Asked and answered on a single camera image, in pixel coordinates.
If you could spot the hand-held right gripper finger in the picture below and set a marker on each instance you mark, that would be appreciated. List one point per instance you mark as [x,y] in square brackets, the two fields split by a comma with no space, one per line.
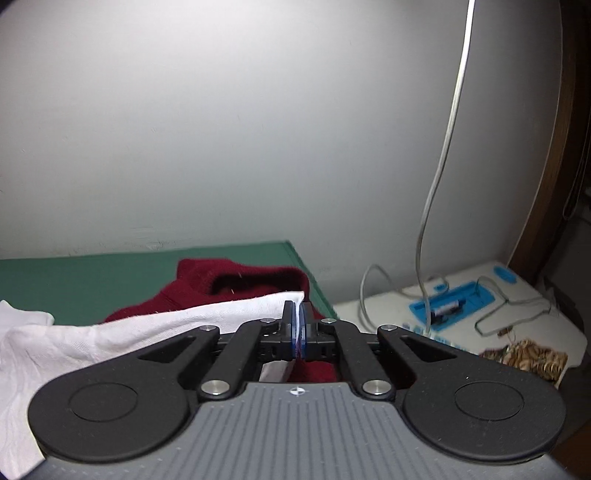
[303,333]
[291,333]

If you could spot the dark red knit sweater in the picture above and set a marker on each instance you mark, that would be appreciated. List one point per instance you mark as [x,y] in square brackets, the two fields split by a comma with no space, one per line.
[240,281]

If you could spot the white garment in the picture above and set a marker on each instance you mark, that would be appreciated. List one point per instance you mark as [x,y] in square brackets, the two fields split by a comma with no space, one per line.
[106,344]

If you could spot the small battery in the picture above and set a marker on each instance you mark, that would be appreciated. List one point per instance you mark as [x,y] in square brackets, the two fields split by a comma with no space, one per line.
[447,308]

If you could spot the blue plastic tray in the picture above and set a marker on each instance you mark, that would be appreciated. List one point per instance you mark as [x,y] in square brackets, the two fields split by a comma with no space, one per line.
[455,302]

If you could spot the small blue plastic piece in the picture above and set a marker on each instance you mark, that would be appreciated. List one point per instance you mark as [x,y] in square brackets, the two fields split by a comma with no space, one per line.
[504,273]

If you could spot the brown patterned cloth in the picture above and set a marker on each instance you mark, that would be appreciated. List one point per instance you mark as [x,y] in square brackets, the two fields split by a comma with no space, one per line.
[526,355]

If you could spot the wooden door frame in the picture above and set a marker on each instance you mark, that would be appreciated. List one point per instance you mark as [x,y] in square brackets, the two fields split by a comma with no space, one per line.
[554,152]

